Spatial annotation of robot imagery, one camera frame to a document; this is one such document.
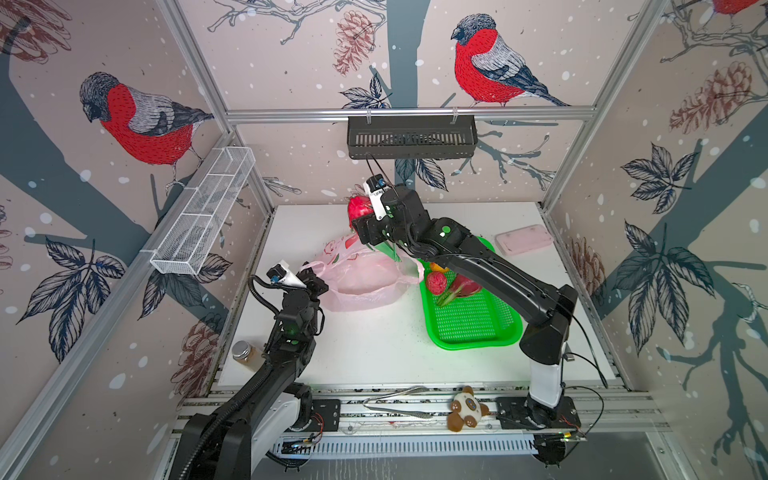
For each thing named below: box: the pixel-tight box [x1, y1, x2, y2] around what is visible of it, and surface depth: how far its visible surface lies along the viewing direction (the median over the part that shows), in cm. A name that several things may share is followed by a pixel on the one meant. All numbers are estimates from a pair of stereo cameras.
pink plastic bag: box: [301, 234, 425, 312], surface depth 85 cm
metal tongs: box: [363, 385, 433, 419], surface depth 79 cm
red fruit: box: [427, 271, 446, 295], surface depth 94 cm
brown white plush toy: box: [447, 385, 491, 432], surface depth 74 cm
